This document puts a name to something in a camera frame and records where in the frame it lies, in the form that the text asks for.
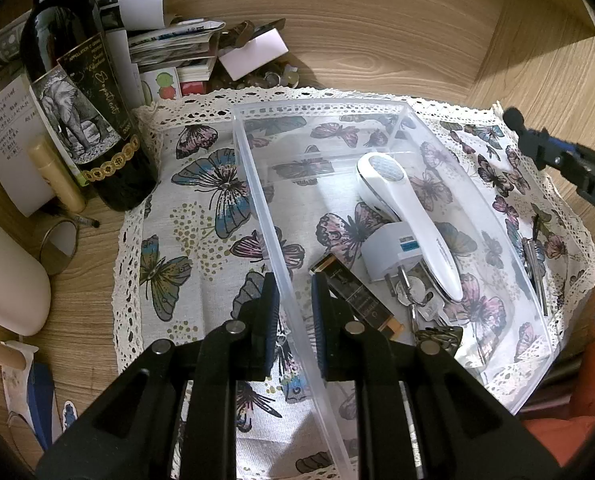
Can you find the white travel plug adapter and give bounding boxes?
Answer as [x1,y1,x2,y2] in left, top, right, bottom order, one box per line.
[360,222,423,284]

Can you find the black and gold rectangular case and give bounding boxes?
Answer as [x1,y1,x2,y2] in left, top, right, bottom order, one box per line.
[310,255,404,337]

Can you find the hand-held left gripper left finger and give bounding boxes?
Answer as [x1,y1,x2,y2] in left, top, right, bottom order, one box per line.
[35,272,281,480]

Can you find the pile of small trinkets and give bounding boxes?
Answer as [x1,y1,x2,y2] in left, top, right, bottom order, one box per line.
[212,19,299,92]

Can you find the wooden shelf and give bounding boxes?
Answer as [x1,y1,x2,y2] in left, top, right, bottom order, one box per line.
[465,0,595,107]

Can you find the white card with cartoon figures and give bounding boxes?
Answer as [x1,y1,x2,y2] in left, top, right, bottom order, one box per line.
[140,66,184,107]

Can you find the metal tweezers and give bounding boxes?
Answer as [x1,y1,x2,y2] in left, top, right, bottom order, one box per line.
[520,212,549,317]

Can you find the small round mirror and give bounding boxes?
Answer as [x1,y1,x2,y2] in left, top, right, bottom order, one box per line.
[40,220,81,276]

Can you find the white handheld massager device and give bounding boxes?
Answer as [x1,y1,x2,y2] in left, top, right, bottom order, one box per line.
[356,152,465,304]

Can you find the blue flat object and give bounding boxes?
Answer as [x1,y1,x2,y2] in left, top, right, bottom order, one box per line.
[26,362,58,453]

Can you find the pale yellow tube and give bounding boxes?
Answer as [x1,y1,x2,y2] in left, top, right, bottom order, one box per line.
[28,139,87,214]

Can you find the dark wine bottle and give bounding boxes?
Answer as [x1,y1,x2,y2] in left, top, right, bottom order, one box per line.
[20,0,161,212]

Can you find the butterfly print lace tablecloth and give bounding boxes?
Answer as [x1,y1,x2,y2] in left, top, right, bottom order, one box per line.
[112,87,595,480]

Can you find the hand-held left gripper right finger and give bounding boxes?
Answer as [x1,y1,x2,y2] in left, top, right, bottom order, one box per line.
[311,272,563,480]

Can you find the stack of booklets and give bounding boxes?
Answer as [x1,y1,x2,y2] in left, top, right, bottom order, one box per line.
[126,19,228,84]

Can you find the clear plastic storage container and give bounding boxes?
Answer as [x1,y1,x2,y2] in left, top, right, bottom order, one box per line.
[232,100,554,480]

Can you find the beige cylinder lamp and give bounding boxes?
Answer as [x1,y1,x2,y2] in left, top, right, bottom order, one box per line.
[0,200,53,376]

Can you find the key bunch with bronze charm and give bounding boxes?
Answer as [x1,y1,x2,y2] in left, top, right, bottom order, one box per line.
[390,267,465,358]

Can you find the black pen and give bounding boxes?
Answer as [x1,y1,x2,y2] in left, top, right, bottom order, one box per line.
[52,209,101,229]

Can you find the white handwritten note paper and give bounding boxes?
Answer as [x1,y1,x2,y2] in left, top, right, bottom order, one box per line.
[0,77,54,219]

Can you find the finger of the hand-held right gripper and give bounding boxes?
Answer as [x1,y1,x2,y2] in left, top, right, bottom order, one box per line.
[502,108,586,186]

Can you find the light purple paper note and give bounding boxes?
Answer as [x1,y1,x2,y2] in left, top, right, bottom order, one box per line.
[218,30,288,81]

